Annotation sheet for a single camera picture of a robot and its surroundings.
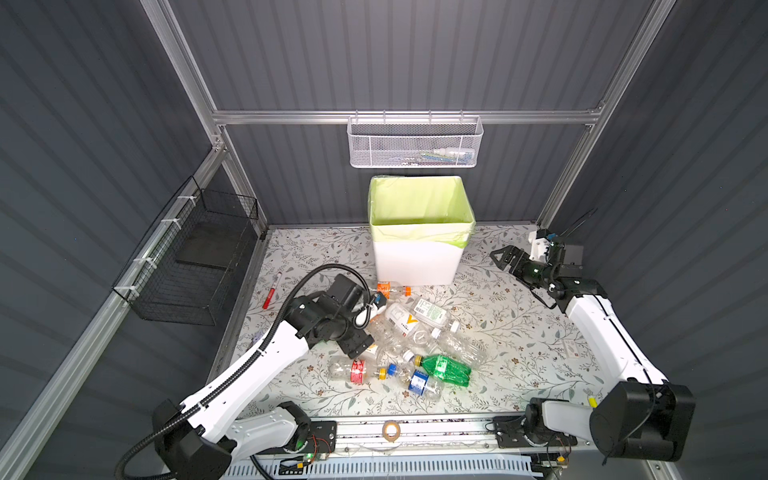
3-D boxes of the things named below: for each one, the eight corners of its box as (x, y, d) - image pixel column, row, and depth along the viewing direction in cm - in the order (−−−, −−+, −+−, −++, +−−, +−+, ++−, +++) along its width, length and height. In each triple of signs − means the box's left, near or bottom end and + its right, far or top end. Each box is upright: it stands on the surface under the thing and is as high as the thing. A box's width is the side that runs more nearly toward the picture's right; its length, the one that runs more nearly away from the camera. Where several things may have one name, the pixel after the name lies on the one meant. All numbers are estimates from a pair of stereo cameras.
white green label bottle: (406, 316, 96) (407, 310, 94) (413, 301, 100) (414, 295, 97) (456, 336, 92) (458, 330, 89) (461, 319, 96) (463, 313, 93)
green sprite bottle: (413, 363, 86) (413, 360, 84) (421, 346, 89) (421, 343, 87) (466, 391, 81) (468, 388, 79) (472, 372, 84) (474, 369, 82)
